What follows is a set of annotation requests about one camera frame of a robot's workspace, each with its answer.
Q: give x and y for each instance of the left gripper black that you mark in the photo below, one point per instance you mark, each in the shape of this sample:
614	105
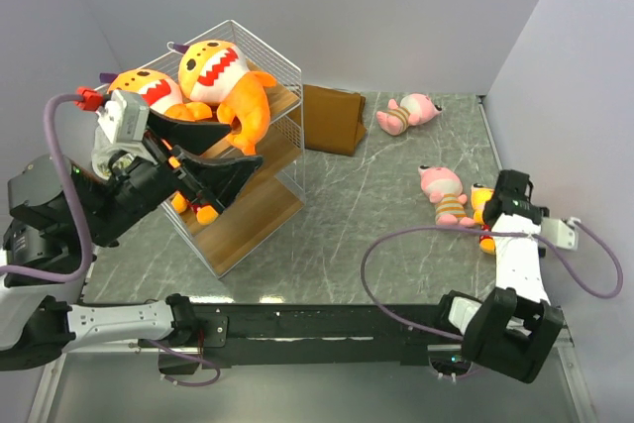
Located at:
220	180

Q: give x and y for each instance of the yellow plush polka-dot dress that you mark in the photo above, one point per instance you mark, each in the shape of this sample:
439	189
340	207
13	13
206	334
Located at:
205	214

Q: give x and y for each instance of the large orange shark plush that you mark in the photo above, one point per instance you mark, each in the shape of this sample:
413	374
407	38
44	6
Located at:
160	91

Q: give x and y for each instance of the orange shark plush small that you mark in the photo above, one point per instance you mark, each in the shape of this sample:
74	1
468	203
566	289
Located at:
216	72

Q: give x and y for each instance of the yellow plush red dress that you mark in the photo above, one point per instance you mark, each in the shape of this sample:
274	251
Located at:
480	195

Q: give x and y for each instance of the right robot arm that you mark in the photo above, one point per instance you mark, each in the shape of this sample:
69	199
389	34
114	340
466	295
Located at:
515	328

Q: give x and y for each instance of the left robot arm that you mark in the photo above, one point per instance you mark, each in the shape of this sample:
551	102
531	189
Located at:
62	212

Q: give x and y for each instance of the white basin with bag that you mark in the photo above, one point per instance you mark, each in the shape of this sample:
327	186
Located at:
101	153

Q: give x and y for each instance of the brown folded cloth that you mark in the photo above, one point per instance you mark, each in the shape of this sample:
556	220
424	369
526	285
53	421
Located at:
332	120

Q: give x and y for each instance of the pink striped plush far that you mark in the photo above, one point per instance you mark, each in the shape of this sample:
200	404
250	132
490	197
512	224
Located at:
412	110

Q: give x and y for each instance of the pink striped plush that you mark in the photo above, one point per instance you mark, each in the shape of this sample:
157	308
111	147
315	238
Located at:
445	191
412	110

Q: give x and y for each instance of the pink striped plush near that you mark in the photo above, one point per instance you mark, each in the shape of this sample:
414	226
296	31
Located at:
445	191

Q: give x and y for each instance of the white wire wooden shelf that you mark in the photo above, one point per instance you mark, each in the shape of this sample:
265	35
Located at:
270	197

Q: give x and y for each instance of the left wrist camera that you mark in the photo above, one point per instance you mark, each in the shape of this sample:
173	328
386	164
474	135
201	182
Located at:
122	115

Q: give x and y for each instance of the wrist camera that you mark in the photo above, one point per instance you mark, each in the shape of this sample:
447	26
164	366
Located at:
562	233
122	115

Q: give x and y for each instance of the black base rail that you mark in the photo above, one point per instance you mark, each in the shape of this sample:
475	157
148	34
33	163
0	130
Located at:
229	335

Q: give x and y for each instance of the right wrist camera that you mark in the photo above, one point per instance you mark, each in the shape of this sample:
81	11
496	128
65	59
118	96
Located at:
562	233

